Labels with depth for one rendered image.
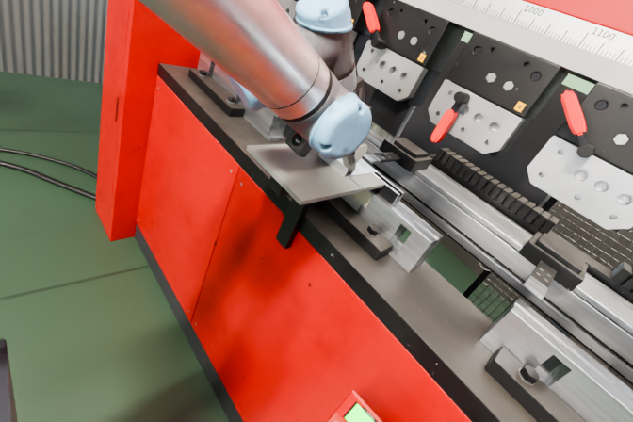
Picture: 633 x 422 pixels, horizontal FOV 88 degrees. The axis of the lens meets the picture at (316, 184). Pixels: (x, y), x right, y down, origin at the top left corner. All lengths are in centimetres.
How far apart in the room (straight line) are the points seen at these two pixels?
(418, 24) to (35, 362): 148
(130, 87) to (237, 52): 113
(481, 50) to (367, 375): 65
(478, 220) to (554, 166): 38
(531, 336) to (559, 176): 28
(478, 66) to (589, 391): 55
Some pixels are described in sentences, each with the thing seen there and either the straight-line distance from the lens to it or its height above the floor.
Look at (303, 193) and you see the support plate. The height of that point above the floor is 100.
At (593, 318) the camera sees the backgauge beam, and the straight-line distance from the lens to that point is 97.
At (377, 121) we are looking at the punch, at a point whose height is 111.
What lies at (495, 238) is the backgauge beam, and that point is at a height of 96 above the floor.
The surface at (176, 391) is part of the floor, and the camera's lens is 143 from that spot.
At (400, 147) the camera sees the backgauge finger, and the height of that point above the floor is 103.
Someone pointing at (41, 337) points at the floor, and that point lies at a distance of 155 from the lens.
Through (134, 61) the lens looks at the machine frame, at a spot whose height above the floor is 86.
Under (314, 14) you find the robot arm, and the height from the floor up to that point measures 127.
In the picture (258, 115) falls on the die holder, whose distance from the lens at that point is 105.
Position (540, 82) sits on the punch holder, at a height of 131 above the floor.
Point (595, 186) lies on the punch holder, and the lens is 64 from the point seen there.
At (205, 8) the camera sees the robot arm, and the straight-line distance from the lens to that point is 26.
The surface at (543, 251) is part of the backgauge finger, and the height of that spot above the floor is 102.
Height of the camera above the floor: 130
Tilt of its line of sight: 28 degrees down
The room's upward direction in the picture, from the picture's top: 25 degrees clockwise
